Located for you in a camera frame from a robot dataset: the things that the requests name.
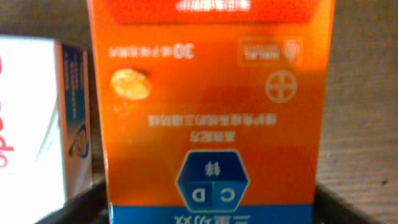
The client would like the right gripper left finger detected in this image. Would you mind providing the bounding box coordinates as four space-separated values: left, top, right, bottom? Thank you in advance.
36 177 109 224

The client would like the white Panadol box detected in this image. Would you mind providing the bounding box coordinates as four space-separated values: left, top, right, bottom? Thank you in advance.
1 35 93 223

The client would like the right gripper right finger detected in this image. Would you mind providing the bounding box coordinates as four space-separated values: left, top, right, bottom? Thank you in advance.
313 182 379 224

